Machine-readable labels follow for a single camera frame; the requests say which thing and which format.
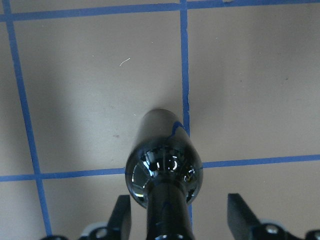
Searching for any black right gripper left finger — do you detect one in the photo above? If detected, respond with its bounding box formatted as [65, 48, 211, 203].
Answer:
[106, 195, 132, 240]

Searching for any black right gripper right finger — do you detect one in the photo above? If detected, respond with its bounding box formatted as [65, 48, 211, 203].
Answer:
[227, 193, 261, 240]

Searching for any dark glass wine bottle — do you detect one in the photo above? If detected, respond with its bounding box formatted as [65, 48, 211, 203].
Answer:
[125, 108, 203, 240]

